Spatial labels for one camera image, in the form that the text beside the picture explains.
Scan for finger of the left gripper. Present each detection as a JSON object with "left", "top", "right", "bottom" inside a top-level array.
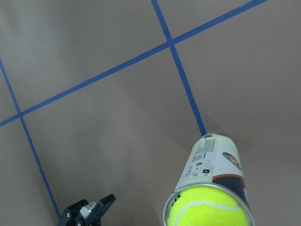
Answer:
[{"left": 57, "top": 194, "right": 116, "bottom": 226}]

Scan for Wilson yellow tennis ball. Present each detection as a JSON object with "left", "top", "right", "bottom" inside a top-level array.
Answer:
[{"left": 166, "top": 186, "right": 248, "bottom": 226}]

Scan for clear tennis ball can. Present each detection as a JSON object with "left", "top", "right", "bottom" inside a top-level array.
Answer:
[{"left": 163, "top": 133, "right": 255, "bottom": 226}]

